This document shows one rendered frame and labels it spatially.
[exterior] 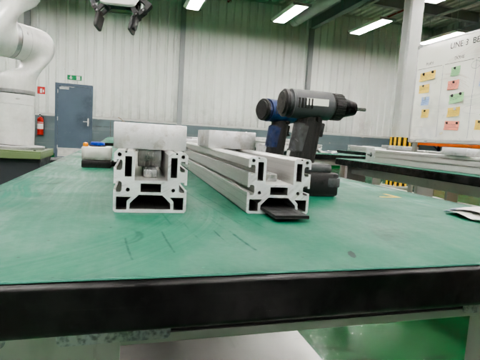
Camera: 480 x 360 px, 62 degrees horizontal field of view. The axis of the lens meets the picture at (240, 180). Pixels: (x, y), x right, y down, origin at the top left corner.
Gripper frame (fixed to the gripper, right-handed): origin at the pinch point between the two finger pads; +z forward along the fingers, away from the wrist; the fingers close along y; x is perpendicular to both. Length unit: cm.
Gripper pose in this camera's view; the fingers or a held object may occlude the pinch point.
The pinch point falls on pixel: (114, 27)
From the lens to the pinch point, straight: 113.8
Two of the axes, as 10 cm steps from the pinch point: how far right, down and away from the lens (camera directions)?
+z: -1.8, 9.7, -1.6
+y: -9.8, -1.6, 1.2
